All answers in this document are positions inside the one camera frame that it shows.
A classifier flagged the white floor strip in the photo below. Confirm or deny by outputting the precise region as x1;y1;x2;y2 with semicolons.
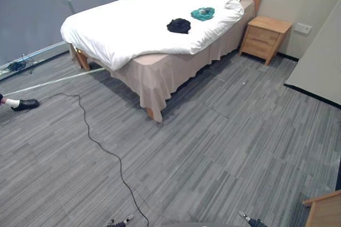
2;67;105;96

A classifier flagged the tangled cables bundle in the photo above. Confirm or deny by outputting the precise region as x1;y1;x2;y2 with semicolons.
6;54;35;75

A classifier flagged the black floor cable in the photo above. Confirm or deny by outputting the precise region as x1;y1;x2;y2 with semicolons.
37;93;150;227

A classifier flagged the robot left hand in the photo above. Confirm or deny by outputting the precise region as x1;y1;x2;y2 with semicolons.
106;214;134;227

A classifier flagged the white wall socket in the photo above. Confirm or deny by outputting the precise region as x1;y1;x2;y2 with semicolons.
296;22;312;35

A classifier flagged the teal crumpled cloth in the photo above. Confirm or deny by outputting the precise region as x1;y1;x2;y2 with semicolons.
190;6;216;22

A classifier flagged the beige bed sheet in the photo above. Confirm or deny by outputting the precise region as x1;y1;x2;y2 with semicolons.
69;0;255;123

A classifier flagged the wooden nightstand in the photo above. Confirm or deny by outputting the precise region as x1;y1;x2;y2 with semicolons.
238;15;293;66

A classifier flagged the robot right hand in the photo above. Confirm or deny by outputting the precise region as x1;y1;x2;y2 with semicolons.
238;210;267;227

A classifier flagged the person's foot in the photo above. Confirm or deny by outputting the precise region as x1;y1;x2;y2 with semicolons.
0;93;40;112

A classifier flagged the black crumpled cloth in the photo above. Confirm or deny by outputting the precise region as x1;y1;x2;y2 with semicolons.
166;18;192;35

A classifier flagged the wooden furniture piece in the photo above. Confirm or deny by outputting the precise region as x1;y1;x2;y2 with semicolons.
302;190;341;227

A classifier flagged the grey window blind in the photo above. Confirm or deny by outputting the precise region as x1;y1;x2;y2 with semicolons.
0;0;156;67

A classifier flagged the white duvet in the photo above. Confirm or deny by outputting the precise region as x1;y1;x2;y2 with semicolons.
60;0;245;71

